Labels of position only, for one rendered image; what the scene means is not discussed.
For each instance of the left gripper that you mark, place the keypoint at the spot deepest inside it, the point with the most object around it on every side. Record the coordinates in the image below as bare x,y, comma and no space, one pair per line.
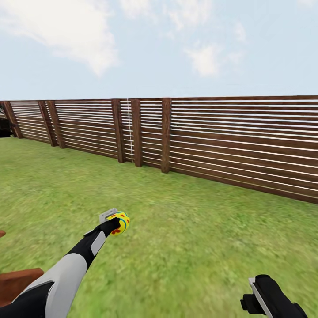
111,224

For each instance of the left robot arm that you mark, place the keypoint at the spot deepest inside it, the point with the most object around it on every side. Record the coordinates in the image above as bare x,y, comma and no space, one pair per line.
52,294

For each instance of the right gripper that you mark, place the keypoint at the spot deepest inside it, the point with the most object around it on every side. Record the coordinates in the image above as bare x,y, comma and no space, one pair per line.
249,303

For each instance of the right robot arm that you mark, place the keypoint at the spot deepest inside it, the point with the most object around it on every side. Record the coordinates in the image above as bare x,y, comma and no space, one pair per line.
268,299

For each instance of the easter egg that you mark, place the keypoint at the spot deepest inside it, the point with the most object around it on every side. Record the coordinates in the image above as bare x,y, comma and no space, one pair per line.
123,220

